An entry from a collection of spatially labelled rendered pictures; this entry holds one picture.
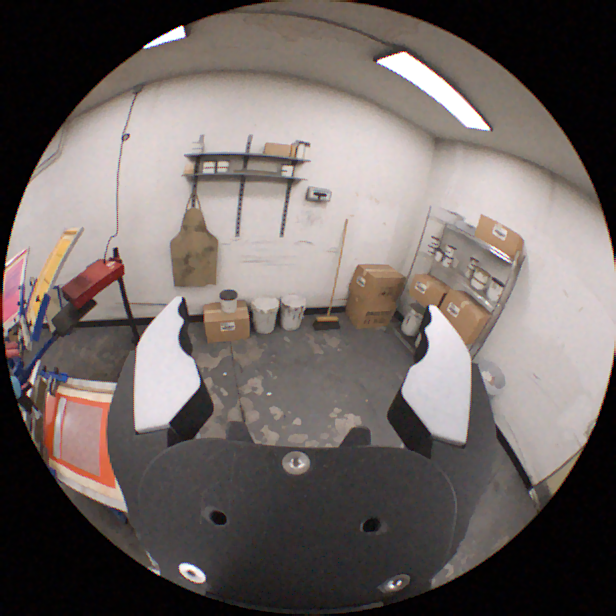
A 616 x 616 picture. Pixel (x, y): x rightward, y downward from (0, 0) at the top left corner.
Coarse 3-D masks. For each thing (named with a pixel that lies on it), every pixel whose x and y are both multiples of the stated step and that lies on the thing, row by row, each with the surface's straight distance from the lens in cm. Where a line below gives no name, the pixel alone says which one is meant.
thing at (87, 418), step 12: (48, 396) 147; (60, 396) 137; (72, 396) 129; (48, 408) 142; (72, 408) 125; (84, 408) 118; (96, 408) 113; (108, 408) 109; (48, 420) 139; (72, 420) 121; (84, 420) 115; (96, 420) 110; (72, 432) 119; (84, 432) 113; (96, 432) 108
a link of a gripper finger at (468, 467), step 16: (480, 384) 9; (480, 400) 8; (480, 416) 8; (480, 432) 8; (432, 448) 6; (448, 448) 7; (464, 448) 7; (480, 448) 7; (448, 464) 6; (464, 464) 7; (480, 464) 7; (464, 480) 7; (480, 480) 7; (464, 496) 7; (480, 496) 7; (464, 512) 7; (368, 528) 6; (464, 528) 7
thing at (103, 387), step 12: (60, 384) 140; (72, 384) 128; (84, 384) 121; (96, 384) 116; (108, 384) 111; (36, 444) 144; (84, 492) 105; (96, 492) 99; (108, 504) 95; (120, 504) 91
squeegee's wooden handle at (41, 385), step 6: (42, 384) 135; (36, 390) 133; (42, 390) 135; (36, 396) 132; (42, 396) 135; (36, 402) 132; (42, 402) 135; (42, 408) 135; (36, 420) 132; (36, 426) 132; (36, 432) 132; (36, 438) 132
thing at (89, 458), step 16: (48, 432) 136; (64, 432) 124; (48, 448) 134; (64, 448) 122; (80, 448) 112; (96, 448) 105; (64, 464) 121; (80, 464) 111; (96, 464) 104; (96, 480) 103; (112, 480) 98
